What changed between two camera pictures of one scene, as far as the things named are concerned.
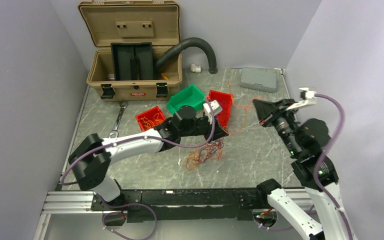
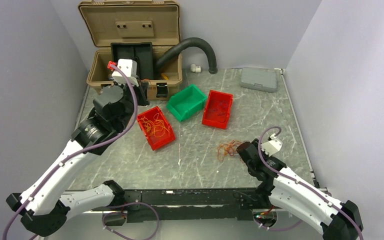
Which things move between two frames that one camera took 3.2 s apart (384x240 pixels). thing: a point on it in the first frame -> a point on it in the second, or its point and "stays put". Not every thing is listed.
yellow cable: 147,124 stays put
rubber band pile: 212,149 -> 229,149
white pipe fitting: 194,68 stays put
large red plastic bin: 225,100 stays put
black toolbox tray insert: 132,61 stays put
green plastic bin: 190,96 stays put
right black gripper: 265,110 -> 256,142
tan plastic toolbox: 157,22 stays put
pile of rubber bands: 210,149 -> 223,104
